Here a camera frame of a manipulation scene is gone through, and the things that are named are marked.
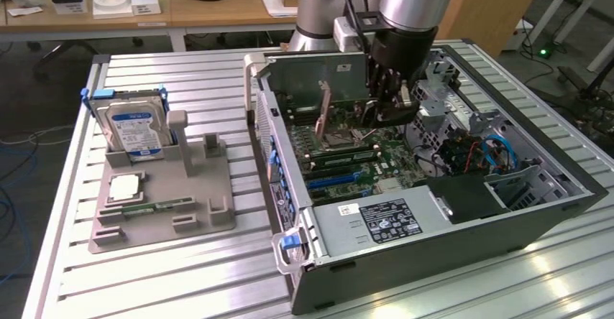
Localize blue wire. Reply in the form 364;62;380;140
483;136;520;173

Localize white table frame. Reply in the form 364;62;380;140
527;0;614;73

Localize black floor stand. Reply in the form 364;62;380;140
555;45;614;134

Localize installed RAM stick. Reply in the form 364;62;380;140
311;149;377;171

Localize wrist camera on white mount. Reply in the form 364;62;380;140
332;11;392;52

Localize blue expansion slot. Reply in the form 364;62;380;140
305;173;356;191

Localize hard disk in blue caddy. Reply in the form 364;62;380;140
80;88;174;162

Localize plain white box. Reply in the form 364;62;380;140
129;0;161;17

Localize black office chair base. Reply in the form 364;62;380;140
26;37;145;80

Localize metal disk bay cage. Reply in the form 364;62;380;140
412;78;480;144

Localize grey power supply unit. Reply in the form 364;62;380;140
311;185;455;257

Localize silver CPU chip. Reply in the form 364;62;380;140
106;175;142;201

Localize open black PC case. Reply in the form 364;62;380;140
242;44;610;316

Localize black and white box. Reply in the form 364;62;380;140
46;0;88;16

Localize white paper stack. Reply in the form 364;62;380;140
260;0;299;19

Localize grey parts rack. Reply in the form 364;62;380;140
86;110;237;256

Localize green motherboard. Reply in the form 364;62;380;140
276;94;428;205

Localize white control box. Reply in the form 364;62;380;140
497;19;535;57

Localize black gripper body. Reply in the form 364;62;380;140
367;26;440;81

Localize CPU socket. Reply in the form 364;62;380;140
321;124;359;152

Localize green RAM stick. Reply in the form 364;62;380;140
121;199;185;217

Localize wooden desk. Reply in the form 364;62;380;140
0;0;432;52

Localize graphics card with metal bracket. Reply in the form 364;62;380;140
313;80;419;144

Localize wooden cabinet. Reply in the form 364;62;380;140
428;0;551;56

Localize white paper slip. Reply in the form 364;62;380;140
5;5;45;17

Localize white box with round dish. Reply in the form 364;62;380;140
90;0;134;20

